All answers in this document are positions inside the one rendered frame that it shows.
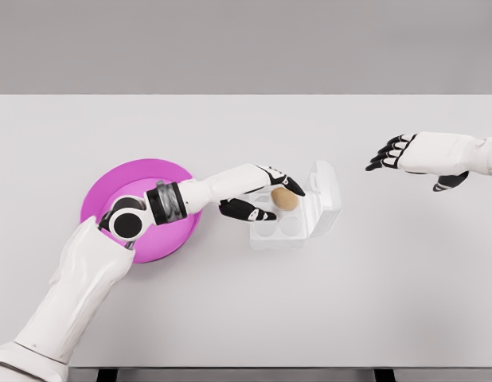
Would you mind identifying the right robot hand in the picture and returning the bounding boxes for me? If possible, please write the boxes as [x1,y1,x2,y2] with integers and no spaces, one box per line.
[365,133,482,193]

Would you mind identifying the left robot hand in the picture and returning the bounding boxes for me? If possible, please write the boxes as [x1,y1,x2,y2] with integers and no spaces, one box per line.
[208,162,306,222]

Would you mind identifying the brown egg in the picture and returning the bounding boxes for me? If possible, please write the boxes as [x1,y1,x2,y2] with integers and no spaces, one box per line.
[271,187,300,210]

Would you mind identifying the clear plastic egg box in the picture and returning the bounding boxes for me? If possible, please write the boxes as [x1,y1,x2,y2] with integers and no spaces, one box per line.
[248,159,343,252]

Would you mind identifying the pink round plate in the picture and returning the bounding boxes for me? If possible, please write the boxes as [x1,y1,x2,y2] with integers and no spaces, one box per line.
[80,158,205,265]

